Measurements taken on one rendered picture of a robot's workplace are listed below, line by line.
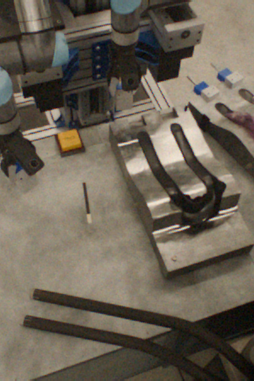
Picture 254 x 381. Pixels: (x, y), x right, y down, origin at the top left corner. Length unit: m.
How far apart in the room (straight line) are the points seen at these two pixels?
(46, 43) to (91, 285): 0.63
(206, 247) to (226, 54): 1.93
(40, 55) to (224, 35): 2.19
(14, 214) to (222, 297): 0.63
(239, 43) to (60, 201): 2.02
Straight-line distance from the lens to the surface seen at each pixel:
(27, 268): 1.34
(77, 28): 1.68
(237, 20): 3.32
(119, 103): 1.45
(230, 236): 1.33
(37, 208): 1.41
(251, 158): 1.48
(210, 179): 1.34
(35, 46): 1.12
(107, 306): 1.20
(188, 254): 1.29
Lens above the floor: 2.03
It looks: 59 degrees down
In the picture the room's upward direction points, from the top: 4 degrees clockwise
